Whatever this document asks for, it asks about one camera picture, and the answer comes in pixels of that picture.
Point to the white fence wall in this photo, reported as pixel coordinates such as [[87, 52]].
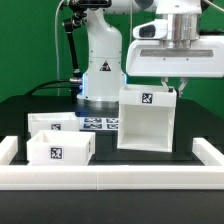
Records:
[[209, 175]]

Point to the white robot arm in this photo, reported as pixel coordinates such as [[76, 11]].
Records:
[[169, 46]]

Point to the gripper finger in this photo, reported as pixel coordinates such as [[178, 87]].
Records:
[[164, 82], [183, 84]]

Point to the white drawer cabinet frame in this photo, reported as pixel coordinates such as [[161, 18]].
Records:
[[146, 118]]

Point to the white drawer box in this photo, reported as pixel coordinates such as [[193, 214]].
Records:
[[58, 121], [61, 148]]

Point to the white front drawer box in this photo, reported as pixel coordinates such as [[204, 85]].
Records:
[[61, 148]]

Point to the marker tag sheet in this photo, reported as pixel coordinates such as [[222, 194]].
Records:
[[97, 123]]

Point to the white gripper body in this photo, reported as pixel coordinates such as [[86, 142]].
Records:
[[148, 56]]

